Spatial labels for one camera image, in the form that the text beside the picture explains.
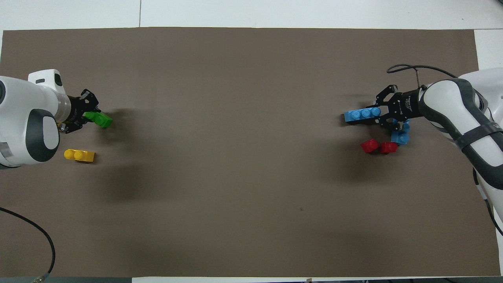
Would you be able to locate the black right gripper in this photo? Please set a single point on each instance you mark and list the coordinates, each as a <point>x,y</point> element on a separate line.
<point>408,104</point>

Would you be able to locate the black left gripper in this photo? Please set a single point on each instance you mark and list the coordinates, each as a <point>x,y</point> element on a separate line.
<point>76,110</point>

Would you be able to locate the green two-stud block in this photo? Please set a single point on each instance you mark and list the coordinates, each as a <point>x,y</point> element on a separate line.
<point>101,120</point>

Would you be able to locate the blue three-stud block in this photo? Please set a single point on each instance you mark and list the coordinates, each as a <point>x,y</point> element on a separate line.
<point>400,137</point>
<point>359,115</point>

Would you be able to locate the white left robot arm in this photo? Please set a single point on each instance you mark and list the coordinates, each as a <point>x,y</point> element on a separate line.
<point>23,102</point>

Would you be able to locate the red one-stud block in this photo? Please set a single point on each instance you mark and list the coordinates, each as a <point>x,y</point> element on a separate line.
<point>369,146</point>
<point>388,147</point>

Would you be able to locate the brown table mat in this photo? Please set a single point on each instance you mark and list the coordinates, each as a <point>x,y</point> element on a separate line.
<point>251,78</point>

